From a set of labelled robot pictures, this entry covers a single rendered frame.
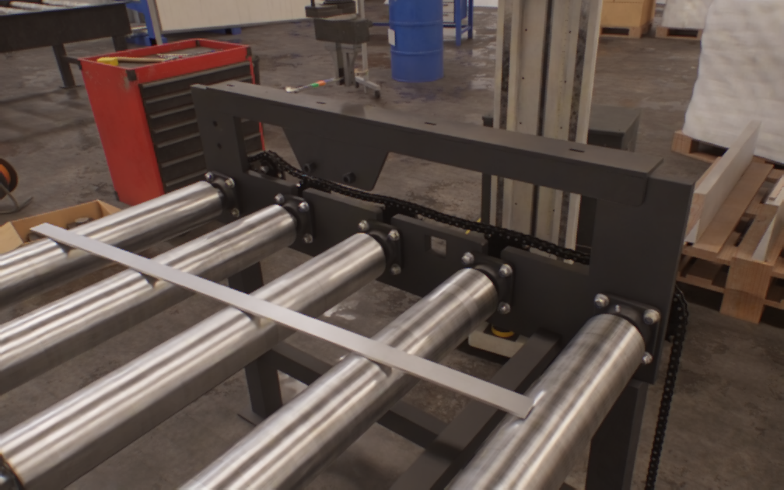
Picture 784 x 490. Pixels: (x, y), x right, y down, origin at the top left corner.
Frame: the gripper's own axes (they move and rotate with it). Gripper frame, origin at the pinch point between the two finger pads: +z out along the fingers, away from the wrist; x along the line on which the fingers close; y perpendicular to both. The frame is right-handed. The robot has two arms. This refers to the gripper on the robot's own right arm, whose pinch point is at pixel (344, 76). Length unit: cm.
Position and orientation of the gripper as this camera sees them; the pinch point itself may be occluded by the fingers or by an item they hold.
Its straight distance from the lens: 156.4
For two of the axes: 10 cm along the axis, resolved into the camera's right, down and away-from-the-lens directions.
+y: 6.0, -3.9, 7.0
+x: -8.0, -2.6, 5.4
